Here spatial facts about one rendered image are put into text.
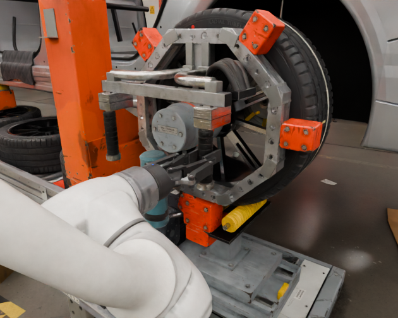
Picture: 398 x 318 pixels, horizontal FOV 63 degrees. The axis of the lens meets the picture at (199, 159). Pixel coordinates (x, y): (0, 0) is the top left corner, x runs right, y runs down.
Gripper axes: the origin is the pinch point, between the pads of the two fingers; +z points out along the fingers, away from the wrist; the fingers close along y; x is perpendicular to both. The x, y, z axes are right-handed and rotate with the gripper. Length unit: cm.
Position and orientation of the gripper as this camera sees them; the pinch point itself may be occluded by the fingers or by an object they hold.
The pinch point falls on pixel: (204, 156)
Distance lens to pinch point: 77.0
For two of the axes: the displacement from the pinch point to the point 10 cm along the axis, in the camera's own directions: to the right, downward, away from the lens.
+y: 8.1, 2.1, -5.4
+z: 5.8, -2.9, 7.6
